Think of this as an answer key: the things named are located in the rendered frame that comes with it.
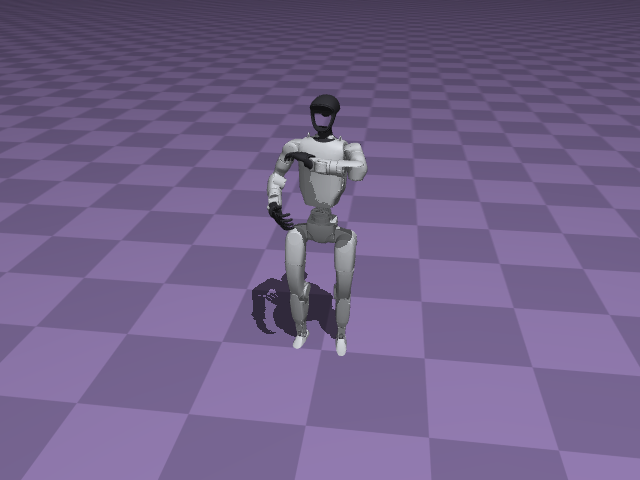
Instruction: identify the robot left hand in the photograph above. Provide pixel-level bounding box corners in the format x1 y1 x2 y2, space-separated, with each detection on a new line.
284 152 316 169

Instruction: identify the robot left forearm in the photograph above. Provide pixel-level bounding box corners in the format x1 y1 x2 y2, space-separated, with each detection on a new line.
308 157 364 177

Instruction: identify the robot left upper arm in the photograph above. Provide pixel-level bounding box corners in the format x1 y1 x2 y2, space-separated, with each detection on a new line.
344 143 368 181

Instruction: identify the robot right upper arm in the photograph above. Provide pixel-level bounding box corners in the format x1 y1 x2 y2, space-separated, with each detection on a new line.
272 139 302 189

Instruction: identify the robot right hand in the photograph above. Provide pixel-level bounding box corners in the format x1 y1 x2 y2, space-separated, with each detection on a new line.
268 202 295 230

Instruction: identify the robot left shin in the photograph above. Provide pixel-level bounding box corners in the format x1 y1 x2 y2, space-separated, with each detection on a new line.
335 294 351 340

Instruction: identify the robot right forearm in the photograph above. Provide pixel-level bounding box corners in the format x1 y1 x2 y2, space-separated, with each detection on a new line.
267 174 282 212

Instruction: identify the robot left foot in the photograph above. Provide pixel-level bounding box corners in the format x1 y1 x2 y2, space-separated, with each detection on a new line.
335 333 347 356

